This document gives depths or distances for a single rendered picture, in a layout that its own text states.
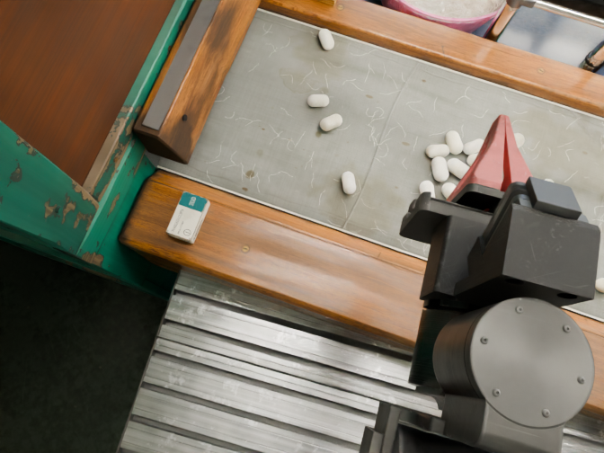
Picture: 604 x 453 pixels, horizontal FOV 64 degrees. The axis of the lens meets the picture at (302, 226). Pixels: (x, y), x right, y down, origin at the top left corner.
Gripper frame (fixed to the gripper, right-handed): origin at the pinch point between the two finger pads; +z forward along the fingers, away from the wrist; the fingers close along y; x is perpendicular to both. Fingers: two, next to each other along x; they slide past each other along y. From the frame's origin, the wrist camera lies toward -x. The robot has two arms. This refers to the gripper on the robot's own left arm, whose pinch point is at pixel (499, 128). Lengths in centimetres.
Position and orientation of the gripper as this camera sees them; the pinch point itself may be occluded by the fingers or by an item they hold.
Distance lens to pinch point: 39.8
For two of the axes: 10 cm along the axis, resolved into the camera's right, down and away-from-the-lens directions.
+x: -0.3, 2.8, 9.6
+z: 2.7, -9.2, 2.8
